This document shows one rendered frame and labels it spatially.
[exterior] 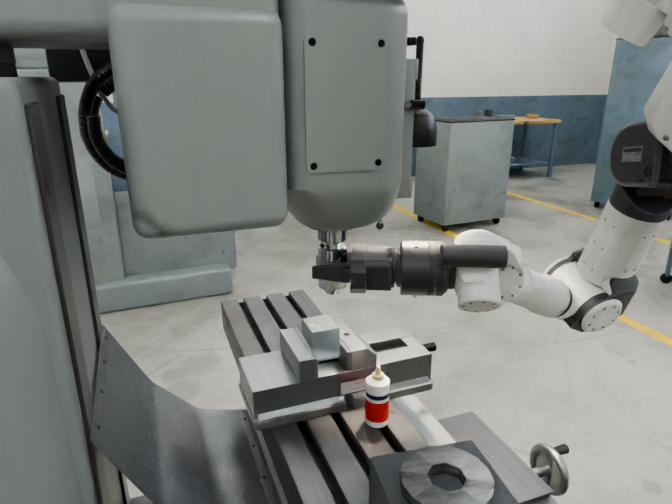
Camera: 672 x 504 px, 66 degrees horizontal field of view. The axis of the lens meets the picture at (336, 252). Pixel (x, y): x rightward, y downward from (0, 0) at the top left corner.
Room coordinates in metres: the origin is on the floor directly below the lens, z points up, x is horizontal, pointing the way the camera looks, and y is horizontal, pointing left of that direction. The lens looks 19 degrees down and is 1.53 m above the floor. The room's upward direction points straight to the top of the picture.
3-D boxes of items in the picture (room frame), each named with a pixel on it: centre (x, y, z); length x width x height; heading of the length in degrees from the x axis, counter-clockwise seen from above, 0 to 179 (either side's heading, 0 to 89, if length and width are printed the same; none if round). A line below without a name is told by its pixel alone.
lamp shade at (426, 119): (0.92, -0.14, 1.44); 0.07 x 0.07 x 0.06
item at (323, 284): (0.79, 0.01, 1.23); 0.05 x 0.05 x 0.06
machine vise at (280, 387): (0.86, 0.00, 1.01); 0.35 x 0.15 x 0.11; 111
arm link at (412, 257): (0.78, -0.09, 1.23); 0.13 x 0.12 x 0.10; 176
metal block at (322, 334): (0.85, 0.03, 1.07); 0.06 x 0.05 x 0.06; 21
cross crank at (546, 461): (0.96, -0.46, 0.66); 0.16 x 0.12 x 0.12; 111
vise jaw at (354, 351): (0.87, -0.02, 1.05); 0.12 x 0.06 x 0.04; 21
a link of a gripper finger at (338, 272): (0.76, 0.01, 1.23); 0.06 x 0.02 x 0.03; 86
